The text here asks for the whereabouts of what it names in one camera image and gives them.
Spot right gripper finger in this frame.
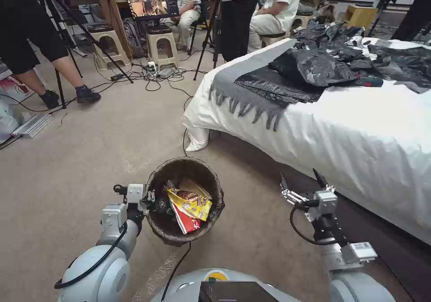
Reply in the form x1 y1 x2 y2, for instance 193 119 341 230
312 168 336 194
280 172 310 206

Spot brown woven trash bin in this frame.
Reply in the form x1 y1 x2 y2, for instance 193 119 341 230
145 157 226 247

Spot black crumpled trash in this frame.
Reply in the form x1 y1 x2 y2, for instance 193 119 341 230
153 196 176 216

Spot crumpled black garbage bag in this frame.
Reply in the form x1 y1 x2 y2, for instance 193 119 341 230
366 44 431 94
268 47 358 88
292 21 372 63

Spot dark bed base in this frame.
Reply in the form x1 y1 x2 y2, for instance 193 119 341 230
209 129 431 284

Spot red and white wrapper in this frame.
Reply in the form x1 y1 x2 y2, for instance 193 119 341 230
172 202 202 235

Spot yellow snack wrapper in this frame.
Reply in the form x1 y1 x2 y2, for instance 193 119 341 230
164 187 213 222

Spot beige paper scrap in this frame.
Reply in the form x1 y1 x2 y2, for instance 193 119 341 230
177 178 213 200

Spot bed with white sheet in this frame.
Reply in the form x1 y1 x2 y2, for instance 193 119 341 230
181 37 431 246

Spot white robot front shell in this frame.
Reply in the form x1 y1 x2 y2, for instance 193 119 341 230
150 268 294 302

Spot flat stack black bags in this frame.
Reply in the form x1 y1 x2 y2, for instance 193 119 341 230
233 68 325 107

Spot green and red packet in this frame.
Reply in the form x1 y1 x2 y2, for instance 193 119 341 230
355 73 385 89

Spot silver flat device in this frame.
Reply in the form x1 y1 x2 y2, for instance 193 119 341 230
11 113 54 138

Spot grey fringed blanket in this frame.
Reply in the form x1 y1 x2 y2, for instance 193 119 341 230
208 38 301 133

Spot beige plastic stool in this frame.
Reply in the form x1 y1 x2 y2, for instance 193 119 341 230
87 23 131 71
145 25 181 69

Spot dark backpack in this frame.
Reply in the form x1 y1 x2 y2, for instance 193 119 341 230
123 19 146 59

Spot white rounded machine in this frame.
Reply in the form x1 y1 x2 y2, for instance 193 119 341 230
0 97 22 145

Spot yellow wooden stool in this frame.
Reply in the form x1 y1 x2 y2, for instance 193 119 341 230
344 4 380 30

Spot red and white box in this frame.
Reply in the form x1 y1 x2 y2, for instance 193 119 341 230
0 75 35 104

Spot wooden table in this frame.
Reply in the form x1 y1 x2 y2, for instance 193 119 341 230
66 0 136 61

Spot black stand equipment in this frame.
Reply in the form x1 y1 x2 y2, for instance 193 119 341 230
366 0 431 44

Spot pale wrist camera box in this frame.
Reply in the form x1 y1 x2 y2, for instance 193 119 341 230
127 183 146 204
313 190 339 217

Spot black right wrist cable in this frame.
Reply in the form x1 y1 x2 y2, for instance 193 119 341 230
290 205 325 246

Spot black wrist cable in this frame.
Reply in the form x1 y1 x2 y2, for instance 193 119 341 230
53 221 129 290
290 205 325 246

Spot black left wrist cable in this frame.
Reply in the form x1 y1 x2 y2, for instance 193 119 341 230
53 221 129 290

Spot black camera tripod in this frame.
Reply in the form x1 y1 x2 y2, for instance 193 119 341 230
187 0 227 81
35 0 134 110

